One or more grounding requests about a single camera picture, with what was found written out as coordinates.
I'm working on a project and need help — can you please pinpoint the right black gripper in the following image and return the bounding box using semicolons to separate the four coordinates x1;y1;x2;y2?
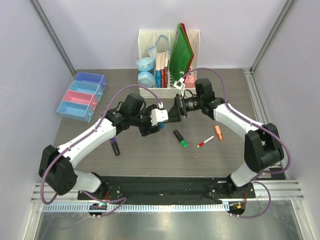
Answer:
167;94;203;123

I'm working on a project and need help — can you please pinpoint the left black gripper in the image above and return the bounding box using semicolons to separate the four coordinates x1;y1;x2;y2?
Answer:
130;105;161;136

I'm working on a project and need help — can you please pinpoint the blue washi tape roll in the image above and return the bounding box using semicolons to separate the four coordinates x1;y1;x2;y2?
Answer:
158;122;166;129

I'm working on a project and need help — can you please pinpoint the green black highlighter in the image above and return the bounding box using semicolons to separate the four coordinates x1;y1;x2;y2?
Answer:
173;130;188;148

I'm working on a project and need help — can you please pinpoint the purple black highlighter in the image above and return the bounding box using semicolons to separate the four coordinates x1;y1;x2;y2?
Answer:
109;137;121;156

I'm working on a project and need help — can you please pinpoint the blue drawer bin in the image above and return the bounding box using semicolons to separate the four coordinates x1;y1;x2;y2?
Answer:
56;100;94;123
69;80;103;102

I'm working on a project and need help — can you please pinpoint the orange mini highlighter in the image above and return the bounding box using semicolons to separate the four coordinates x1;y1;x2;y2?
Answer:
214;125;223;141

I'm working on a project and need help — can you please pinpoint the pink drawer bin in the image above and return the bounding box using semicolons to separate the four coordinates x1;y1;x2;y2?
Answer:
62;90;98;111

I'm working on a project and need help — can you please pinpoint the purple drawer bin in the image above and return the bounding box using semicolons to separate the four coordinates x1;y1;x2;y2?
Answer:
74;72;107;92

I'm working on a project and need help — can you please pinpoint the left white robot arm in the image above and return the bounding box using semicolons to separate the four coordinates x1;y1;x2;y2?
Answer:
38;93;168;200

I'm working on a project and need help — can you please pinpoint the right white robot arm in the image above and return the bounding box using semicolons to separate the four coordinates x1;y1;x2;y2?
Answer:
168;78;285;198

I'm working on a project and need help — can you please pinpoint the lower blue tape dispenser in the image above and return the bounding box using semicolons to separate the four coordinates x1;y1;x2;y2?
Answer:
137;71;156;88

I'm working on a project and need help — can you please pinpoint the blue tape dispenser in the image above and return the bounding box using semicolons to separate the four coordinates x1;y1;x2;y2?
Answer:
137;71;156;88
135;57;156;74

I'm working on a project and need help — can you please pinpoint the pink eraser box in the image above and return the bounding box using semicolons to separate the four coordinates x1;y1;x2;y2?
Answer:
184;74;196;89

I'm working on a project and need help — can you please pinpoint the red capped white pen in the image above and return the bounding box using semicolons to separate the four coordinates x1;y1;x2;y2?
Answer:
197;135;215;148

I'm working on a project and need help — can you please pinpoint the upper blue tape dispenser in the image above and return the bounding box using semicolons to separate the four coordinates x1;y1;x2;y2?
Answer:
135;57;156;74

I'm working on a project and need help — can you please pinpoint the white file organizer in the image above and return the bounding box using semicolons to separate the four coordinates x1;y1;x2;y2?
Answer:
135;29;200;99

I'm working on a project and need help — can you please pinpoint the red spine book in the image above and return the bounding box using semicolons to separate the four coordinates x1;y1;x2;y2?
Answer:
160;51;166;88
164;50;169;88

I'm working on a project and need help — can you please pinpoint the blue spine book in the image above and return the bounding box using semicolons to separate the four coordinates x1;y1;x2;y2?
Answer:
155;53;162;88

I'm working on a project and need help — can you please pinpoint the green folder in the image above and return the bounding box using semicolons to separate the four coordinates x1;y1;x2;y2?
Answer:
168;23;189;84

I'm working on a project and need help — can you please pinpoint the blue clear pouch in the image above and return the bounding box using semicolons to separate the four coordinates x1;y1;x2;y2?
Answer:
147;34;171;60

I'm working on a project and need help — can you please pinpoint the red folder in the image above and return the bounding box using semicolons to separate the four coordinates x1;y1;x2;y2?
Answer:
180;22;194;74

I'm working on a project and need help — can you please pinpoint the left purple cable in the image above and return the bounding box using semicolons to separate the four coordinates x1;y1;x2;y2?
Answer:
40;84;165;223

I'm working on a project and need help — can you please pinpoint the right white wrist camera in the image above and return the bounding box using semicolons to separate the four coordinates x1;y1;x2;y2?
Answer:
173;77;185;91

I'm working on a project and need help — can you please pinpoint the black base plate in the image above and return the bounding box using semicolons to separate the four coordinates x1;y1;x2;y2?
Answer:
91;176;256;206

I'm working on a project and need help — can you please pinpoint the white cable duct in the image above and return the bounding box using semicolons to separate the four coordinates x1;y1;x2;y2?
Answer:
42;202;230;213

